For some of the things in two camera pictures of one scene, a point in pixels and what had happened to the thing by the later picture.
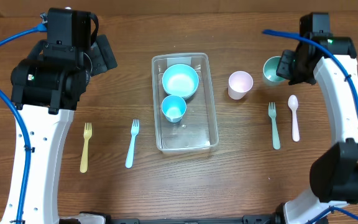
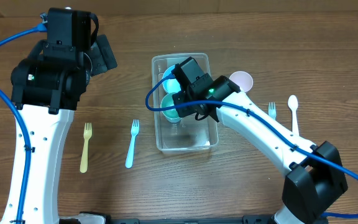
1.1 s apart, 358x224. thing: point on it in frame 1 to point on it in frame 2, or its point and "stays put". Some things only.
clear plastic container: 197,130 stays put
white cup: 240,82 stays put
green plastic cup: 270,69 to 171,116
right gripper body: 293,68 to 183,98
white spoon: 293,102 stays put
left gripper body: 105,55 stays put
